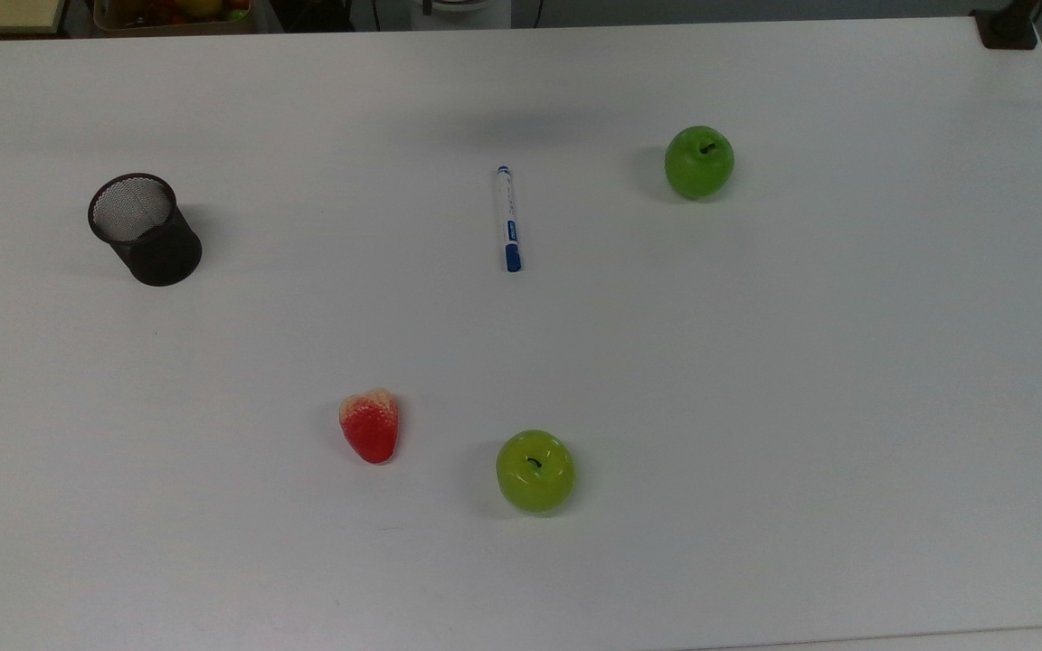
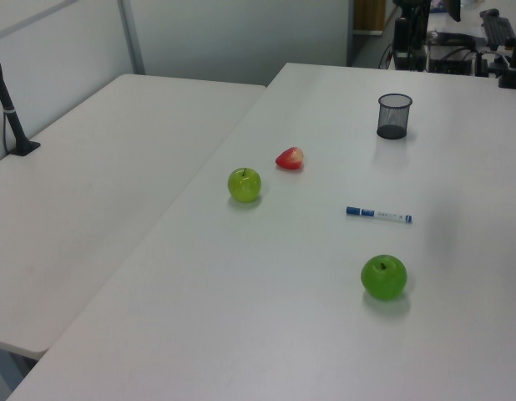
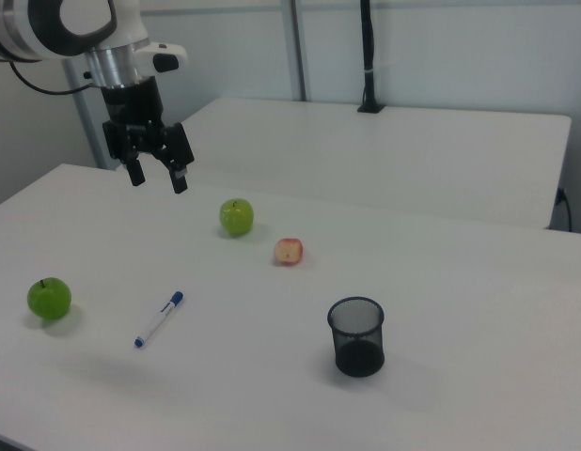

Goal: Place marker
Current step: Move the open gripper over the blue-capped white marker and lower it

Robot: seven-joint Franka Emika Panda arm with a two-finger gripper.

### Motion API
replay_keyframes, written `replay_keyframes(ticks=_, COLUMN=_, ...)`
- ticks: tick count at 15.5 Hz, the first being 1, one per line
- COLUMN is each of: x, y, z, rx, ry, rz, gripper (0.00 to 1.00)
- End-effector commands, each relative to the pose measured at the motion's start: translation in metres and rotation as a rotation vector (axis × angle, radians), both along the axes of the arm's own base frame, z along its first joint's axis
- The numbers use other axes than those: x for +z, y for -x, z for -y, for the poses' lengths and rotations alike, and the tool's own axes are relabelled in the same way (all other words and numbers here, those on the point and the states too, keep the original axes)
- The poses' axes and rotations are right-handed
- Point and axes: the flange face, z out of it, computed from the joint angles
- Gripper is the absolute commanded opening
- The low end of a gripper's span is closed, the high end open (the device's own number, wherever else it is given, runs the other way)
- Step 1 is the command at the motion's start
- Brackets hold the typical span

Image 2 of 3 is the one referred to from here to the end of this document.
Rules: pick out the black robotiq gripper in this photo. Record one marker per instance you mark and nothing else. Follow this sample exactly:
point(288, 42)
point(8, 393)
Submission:
point(402, 25)

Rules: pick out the white marker with blue cap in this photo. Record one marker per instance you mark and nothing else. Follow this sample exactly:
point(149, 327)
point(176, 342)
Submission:
point(379, 214)

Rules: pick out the black equipment box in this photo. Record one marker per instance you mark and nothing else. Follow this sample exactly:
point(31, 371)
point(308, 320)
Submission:
point(416, 62)

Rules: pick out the black vertical pole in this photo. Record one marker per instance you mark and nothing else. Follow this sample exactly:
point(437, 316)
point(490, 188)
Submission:
point(425, 21)

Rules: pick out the tan cardboard board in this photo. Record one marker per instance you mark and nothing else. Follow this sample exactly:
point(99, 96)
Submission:
point(368, 16)

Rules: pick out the black flat tray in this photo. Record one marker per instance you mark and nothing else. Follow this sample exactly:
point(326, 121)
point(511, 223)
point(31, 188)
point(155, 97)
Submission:
point(450, 39)

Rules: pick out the black electronics unit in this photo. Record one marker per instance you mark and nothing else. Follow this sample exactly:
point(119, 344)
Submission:
point(450, 65)

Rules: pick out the black monitor stand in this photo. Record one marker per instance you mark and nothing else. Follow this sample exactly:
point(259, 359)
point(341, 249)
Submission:
point(454, 10)

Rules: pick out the black mesh pen cup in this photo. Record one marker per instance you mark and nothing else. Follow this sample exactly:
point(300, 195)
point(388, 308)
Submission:
point(394, 117)

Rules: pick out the black keyboard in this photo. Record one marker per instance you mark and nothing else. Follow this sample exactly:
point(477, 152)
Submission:
point(499, 27)

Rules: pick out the red toy strawberry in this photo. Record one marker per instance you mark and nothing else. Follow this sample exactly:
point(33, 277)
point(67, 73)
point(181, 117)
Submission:
point(290, 159)

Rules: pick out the yellow-green toy apple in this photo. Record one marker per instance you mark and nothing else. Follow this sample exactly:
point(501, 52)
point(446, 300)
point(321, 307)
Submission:
point(244, 185)

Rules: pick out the dark green toy apple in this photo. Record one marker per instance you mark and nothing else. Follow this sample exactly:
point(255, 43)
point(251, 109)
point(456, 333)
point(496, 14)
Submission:
point(383, 277)

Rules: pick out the white side table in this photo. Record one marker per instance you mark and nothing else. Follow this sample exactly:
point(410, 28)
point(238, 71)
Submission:
point(95, 188)

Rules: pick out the black camera stand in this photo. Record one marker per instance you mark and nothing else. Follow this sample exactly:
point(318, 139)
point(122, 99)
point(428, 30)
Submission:
point(9, 110)
point(512, 62)

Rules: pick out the grey partition post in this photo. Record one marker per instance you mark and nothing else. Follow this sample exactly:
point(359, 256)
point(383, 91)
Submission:
point(131, 37)

